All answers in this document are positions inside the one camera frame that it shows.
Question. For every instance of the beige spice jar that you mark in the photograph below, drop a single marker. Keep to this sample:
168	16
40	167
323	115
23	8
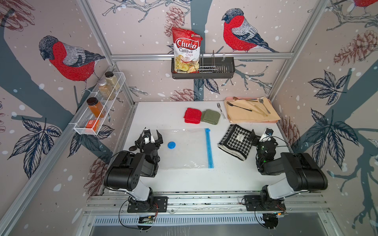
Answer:
112	80
106	90

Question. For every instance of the clear acrylic wall shelf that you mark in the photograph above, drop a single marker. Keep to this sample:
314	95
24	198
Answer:
103	130

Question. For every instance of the red knitted scarf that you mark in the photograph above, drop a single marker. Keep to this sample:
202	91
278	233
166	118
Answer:
192	116

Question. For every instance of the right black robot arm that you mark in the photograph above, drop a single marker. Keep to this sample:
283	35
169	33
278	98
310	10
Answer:
302	174

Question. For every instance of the small orange box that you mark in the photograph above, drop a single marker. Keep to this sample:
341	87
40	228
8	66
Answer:
93	125

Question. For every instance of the red Chuba chips bag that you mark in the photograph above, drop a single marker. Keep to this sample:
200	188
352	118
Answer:
186	48

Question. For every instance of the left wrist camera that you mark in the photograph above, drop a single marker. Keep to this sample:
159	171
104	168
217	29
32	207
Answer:
148	137

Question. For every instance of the beige tongs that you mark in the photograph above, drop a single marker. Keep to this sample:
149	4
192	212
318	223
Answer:
254	104

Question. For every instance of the blue vacuum bag valve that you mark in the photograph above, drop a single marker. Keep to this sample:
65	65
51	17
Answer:
171	145

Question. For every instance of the pink tray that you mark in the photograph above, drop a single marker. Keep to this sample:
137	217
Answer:
231	98

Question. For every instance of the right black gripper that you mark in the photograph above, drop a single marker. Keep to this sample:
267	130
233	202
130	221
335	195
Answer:
256	139

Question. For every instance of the olive green knitted scarf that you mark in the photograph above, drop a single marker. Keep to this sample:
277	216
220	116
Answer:
210	117

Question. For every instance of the beige cloth napkin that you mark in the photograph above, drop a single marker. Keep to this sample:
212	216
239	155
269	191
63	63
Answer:
237	115

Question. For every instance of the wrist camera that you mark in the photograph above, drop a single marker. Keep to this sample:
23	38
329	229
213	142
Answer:
148	137
267	134

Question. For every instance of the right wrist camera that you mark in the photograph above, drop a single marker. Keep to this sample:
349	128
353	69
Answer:
267	134

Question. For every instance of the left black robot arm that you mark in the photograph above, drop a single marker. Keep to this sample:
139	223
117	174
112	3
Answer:
141	160

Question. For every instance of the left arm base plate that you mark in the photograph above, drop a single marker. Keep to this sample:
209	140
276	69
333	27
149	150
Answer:
155	204

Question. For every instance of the gold spoon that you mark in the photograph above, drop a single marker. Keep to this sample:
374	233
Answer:
250	100

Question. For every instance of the white handled fork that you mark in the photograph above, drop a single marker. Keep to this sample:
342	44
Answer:
219	107

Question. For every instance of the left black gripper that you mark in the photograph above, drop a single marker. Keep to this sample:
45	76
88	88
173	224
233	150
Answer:
159	141

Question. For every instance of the black spoon on table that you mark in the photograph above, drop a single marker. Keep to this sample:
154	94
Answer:
135	147

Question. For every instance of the black white houndstooth scarf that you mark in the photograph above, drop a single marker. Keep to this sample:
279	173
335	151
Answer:
237	142

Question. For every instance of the beige spice jar rear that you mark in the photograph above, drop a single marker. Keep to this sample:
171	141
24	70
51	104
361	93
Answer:
112	80

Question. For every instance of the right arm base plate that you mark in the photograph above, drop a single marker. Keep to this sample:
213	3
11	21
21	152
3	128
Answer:
256	203

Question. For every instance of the black wall basket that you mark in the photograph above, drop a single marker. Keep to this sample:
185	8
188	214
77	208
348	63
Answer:
209	68

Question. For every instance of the clear plastic vacuum bag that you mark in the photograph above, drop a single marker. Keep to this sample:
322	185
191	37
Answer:
193	149

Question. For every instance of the orange spice jar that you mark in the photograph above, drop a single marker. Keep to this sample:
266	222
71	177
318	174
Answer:
96	107

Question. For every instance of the black fork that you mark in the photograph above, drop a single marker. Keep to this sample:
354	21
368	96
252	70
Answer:
232	105

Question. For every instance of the beige spice jar middle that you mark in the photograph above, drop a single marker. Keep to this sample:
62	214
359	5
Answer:
106	90

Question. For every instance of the silver spoon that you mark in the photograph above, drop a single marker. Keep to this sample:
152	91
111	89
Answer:
262	102

